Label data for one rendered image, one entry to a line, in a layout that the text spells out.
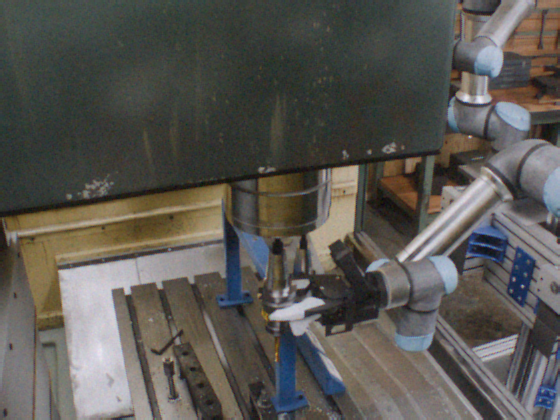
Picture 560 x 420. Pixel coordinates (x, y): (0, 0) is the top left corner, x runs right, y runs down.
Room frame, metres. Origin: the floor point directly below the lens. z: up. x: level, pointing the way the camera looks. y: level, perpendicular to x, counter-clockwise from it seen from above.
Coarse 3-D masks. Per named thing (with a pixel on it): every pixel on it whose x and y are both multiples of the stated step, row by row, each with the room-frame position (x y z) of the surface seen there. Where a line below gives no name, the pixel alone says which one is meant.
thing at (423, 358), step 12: (384, 312) 1.65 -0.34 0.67; (360, 324) 1.61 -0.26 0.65; (384, 324) 1.59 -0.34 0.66; (420, 360) 1.39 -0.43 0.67; (432, 360) 1.38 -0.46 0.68; (432, 372) 1.33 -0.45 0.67; (444, 372) 1.32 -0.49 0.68; (444, 384) 1.28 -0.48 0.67; (456, 396) 1.22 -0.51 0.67; (456, 408) 1.18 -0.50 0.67; (468, 408) 1.17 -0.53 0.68
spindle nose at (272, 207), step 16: (288, 176) 0.74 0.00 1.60; (304, 176) 0.74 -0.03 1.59; (320, 176) 0.76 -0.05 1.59; (224, 192) 0.79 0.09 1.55; (240, 192) 0.75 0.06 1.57; (256, 192) 0.74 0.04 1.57; (272, 192) 0.73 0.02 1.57; (288, 192) 0.74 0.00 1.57; (304, 192) 0.74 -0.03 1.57; (320, 192) 0.76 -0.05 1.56; (240, 208) 0.75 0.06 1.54; (256, 208) 0.74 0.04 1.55; (272, 208) 0.73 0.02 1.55; (288, 208) 0.74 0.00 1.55; (304, 208) 0.74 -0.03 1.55; (320, 208) 0.76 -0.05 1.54; (240, 224) 0.75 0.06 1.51; (256, 224) 0.74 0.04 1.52; (272, 224) 0.73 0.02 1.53; (288, 224) 0.74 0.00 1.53; (304, 224) 0.74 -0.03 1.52; (320, 224) 0.77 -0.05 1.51
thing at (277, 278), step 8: (272, 256) 0.80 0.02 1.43; (280, 256) 0.80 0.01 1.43; (272, 264) 0.80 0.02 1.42; (280, 264) 0.80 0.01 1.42; (272, 272) 0.80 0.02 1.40; (280, 272) 0.80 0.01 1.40; (288, 272) 0.81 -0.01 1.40; (272, 280) 0.80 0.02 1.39; (280, 280) 0.80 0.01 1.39; (288, 280) 0.80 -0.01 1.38; (272, 288) 0.79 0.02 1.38; (280, 288) 0.79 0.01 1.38; (288, 288) 0.80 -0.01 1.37
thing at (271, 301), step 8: (264, 280) 0.83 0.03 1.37; (264, 288) 0.81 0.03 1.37; (296, 288) 0.81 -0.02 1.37; (264, 296) 0.79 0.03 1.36; (272, 296) 0.78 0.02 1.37; (280, 296) 0.79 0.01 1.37; (288, 296) 0.79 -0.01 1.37; (296, 296) 0.81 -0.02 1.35; (264, 304) 0.79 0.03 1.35; (272, 304) 0.79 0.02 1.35; (280, 304) 0.79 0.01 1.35; (288, 304) 0.79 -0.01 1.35
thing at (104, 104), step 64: (0, 0) 0.58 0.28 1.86; (64, 0) 0.60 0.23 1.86; (128, 0) 0.63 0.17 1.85; (192, 0) 0.65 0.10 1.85; (256, 0) 0.67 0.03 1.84; (320, 0) 0.70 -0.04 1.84; (384, 0) 0.73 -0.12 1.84; (448, 0) 0.76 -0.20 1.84; (0, 64) 0.58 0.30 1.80; (64, 64) 0.60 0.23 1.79; (128, 64) 0.62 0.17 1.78; (192, 64) 0.65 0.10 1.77; (256, 64) 0.67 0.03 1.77; (320, 64) 0.70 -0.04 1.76; (384, 64) 0.73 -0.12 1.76; (448, 64) 0.76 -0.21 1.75; (0, 128) 0.58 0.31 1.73; (64, 128) 0.60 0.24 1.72; (128, 128) 0.62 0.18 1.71; (192, 128) 0.65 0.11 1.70; (256, 128) 0.67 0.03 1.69; (320, 128) 0.70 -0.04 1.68; (384, 128) 0.73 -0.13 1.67; (0, 192) 0.57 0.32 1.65; (64, 192) 0.60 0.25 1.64; (128, 192) 0.62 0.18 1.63
